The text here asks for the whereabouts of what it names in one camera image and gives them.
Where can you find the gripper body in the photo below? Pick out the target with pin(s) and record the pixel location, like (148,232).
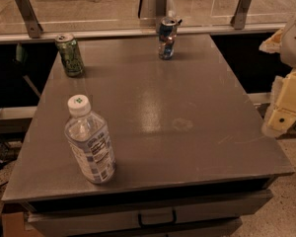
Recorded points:
(295,43)

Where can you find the green soda can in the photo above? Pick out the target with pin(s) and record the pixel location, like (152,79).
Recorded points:
(70,54)

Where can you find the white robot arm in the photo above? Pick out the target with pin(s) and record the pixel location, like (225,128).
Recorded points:
(283,42)

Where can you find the blue red soda can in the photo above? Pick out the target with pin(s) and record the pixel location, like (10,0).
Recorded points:
(167,36)

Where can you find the grey drawer cabinet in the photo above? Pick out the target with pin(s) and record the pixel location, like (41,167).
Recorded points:
(191,159)

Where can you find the clear plastic water bottle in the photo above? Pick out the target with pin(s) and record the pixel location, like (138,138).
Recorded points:
(89,138)

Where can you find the metal rail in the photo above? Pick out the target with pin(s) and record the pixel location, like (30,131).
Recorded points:
(150,32)

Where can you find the right metal bracket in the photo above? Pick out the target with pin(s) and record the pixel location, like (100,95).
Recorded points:
(239,19)

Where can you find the metal bracket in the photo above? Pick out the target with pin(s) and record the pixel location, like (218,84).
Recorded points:
(239,19)
(33,27)

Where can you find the black drawer handle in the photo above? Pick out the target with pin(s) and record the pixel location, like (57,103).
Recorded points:
(157,218)

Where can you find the middle metal post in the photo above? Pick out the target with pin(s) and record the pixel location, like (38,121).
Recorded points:
(151,12)

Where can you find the left metal bracket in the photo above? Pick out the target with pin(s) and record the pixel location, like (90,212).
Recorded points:
(33,27)

